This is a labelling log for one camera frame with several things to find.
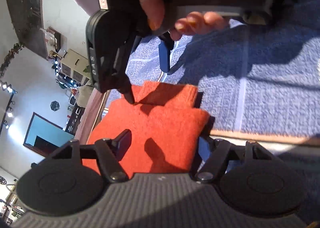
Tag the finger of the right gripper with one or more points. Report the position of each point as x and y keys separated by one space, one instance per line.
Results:
x=165 y=47
x=123 y=84

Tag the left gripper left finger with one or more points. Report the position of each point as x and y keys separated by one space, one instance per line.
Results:
x=74 y=176

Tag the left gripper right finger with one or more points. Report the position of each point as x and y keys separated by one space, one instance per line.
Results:
x=249 y=178

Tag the orange knit sweater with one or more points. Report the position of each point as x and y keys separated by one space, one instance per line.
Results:
x=165 y=126

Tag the person's right hand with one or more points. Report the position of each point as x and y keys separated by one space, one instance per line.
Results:
x=194 y=23

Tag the green potted plant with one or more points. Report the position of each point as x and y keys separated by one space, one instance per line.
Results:
x=87 y=69

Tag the pink brown folded blanket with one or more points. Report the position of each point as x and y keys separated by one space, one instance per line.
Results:
x=89 y=117

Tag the blue plaid bed sheet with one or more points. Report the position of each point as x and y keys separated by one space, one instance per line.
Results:
x=253 y=79

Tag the blue framed wall screen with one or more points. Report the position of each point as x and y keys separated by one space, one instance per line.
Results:
x=43 y=137

